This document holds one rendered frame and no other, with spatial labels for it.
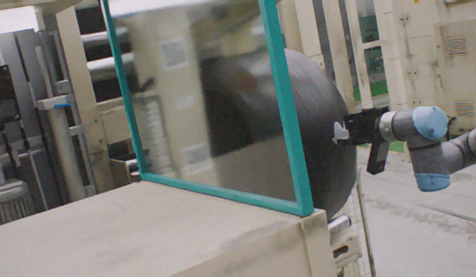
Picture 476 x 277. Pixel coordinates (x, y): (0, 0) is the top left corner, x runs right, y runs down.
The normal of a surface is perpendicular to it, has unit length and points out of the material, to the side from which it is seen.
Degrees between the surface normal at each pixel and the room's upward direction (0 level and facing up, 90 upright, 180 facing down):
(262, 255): 90
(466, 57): 90
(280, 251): 90
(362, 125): 84
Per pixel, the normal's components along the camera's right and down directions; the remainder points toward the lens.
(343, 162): 0.56, 0.21
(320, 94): 0.36, -0.47
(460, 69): -0.89, 0.25
